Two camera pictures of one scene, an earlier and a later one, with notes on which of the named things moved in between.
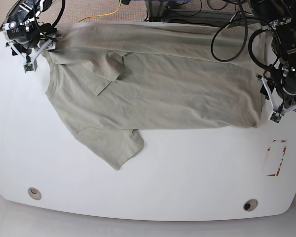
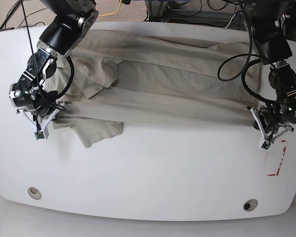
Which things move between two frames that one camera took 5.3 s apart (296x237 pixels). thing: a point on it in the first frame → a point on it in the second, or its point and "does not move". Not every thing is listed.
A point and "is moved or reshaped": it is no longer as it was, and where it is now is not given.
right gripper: [284, 82] → [266, 123]
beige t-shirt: [108, 80] is moved or reshaped
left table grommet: [34, 193] does not move
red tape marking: [284, 149] does not move
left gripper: [30, 40] → [41, 122]
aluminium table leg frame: [156, 9] does not move
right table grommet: [250, 205] does not move
